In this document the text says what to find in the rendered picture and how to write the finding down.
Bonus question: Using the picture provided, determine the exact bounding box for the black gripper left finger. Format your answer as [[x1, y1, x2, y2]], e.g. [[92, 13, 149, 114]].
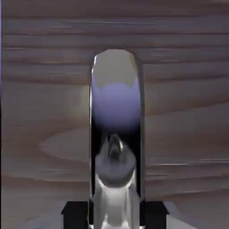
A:
[[30, 201, 90, 229]]

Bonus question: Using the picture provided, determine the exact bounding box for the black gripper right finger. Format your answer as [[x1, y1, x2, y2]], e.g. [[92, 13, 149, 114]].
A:
[[144, 200, 199, 229]]

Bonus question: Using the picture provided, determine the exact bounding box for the curved shiny metal handle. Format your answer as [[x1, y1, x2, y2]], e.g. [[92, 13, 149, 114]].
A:
[[88, 48, 146, 229]]

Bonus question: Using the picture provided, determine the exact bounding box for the wooden cabinet door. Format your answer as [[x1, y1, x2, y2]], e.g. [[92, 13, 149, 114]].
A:
[[1, 0, 229, 229]]

